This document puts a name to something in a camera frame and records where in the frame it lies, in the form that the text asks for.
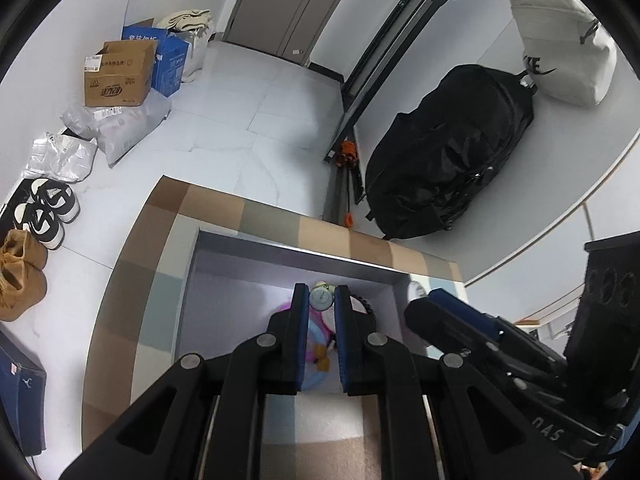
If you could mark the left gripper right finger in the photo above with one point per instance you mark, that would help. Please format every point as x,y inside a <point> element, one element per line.
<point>359,364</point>

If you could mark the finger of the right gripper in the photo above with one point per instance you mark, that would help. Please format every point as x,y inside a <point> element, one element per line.
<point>459,309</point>
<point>442,330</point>

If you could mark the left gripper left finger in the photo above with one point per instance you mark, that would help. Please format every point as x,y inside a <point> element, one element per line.
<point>290,326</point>

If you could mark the grey cardboard jewelry box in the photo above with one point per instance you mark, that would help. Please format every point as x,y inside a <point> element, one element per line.
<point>235,286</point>

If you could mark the checkered table cloth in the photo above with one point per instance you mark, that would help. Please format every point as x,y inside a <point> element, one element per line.
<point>152,414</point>

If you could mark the black large bag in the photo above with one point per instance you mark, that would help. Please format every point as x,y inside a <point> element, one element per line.
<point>431,163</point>

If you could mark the grey plastic parcel bag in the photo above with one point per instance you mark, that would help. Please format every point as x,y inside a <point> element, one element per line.
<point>117,129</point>

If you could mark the black white sneaker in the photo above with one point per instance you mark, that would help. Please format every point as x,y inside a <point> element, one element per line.
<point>57,196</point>
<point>40,221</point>

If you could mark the tan suede boot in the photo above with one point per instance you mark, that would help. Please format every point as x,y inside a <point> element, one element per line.
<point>21,246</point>
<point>22,286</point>

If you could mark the white Nike tote bag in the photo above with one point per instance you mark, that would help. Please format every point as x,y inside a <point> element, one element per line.
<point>567,52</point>

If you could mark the white crumpled plastic bag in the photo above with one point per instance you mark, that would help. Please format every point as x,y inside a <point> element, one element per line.
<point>60,157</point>

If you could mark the blue cardboard box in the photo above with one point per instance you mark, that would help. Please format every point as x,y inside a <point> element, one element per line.
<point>170,56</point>

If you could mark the brown cardboard box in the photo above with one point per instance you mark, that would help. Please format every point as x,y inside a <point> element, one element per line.
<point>120,73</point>

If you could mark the white plastic bag with cloth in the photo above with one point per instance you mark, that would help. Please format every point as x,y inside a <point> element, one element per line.
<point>195,27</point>

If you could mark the grey door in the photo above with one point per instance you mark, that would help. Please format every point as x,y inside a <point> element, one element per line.
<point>286,29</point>

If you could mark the black tripod stand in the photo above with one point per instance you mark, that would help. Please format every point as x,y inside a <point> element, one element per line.
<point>404,24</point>

